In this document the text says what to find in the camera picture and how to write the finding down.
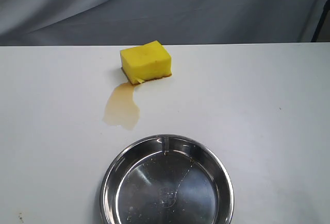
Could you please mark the yellow sponge block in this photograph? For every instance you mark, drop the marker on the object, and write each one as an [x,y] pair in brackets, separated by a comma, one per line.
[146,62]

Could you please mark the brown liquid spill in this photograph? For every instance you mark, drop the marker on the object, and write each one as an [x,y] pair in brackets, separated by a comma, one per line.
[120,109]

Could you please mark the round stainless steel pan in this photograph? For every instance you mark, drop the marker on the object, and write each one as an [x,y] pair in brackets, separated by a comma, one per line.
[166,178]

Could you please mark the grey backdrop cloth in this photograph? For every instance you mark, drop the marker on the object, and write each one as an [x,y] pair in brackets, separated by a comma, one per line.
[171,22]

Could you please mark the black stand pole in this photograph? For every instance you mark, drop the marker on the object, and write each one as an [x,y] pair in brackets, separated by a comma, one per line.
[321,22]

